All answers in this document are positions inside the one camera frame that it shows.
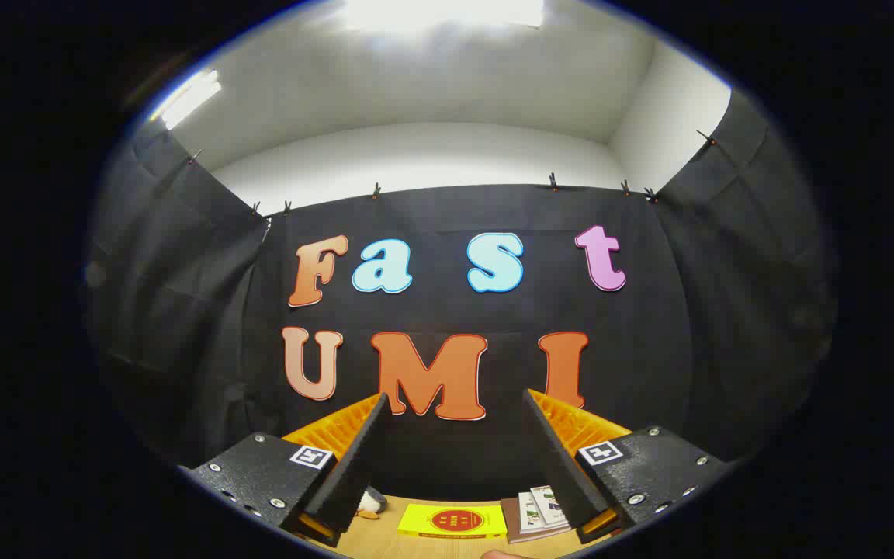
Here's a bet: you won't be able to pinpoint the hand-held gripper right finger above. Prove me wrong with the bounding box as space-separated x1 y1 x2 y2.
522 388 735 544

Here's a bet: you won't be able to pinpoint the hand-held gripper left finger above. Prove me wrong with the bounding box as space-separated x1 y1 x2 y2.
179 392 392 548

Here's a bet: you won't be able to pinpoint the yellow book with red circle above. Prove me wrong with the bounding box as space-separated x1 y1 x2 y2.
397 503 508 540

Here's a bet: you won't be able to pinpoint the row of black cloth clips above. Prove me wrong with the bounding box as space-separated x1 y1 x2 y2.
187 128 719 218

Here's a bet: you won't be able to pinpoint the long ceiling light strip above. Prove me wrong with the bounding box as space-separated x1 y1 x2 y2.
158 70 223 130

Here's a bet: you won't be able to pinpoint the bright ceiling light panel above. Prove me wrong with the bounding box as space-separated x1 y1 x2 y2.
342 0 545 33

